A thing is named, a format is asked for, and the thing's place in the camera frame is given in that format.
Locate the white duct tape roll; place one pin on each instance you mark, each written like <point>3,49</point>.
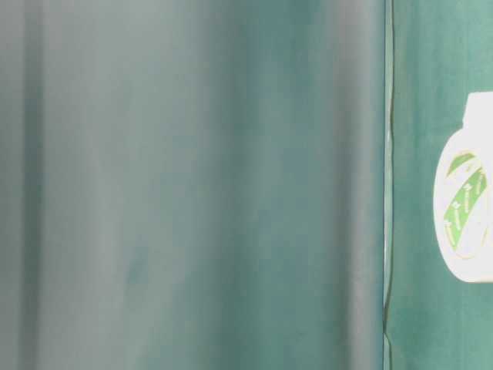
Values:
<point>462,197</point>

